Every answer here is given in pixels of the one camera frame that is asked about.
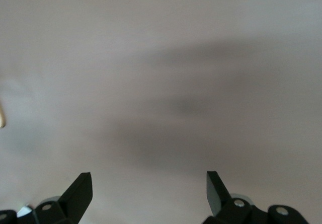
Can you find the wooden cup rack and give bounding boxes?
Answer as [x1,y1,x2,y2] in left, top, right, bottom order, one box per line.
[0,100,7,129]

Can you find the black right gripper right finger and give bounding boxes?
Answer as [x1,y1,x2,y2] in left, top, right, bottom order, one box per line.
[203,171,254,224]

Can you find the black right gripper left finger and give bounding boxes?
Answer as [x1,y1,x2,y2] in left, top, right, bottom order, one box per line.
[34,172,93,224]

